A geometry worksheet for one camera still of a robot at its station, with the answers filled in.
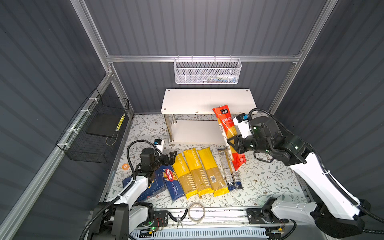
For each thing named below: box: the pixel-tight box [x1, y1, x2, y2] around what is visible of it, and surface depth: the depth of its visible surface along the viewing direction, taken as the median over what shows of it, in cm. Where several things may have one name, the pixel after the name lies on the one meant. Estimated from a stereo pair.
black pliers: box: [168, 208, 188, 229], surface depth 75 cm
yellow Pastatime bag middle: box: [183, 147, 215, 196], surface depth 88 cm
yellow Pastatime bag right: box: [197, 147, 230, 197], surface depth 88 cm
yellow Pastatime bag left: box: [172, 152, 198, 200], surface depth 86 cm
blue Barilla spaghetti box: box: [160, 165, 185, 201], surface depth 84 cm
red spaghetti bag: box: [212, 105, 247, 172], surface depth 63 cm
